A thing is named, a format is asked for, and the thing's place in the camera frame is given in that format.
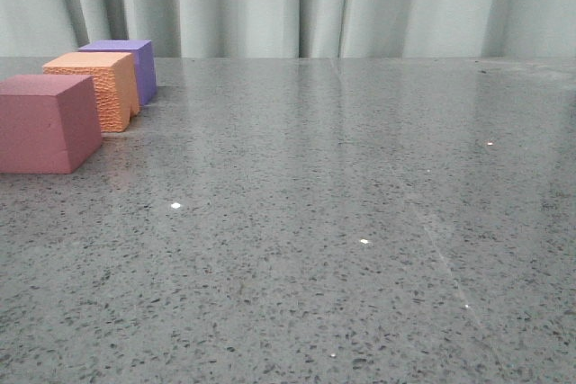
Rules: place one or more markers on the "orange foam cube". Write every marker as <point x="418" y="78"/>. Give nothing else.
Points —
<point x="115" y="83"/>

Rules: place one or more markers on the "purple foam cube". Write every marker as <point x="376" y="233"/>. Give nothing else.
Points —
<point x="142" y="51"/>

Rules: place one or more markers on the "pale green curtain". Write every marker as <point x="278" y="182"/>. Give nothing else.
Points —
<point x="296" y="28"/>

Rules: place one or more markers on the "pink-red foam cube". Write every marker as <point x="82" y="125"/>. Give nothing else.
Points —
<point x="49" y="123"/>

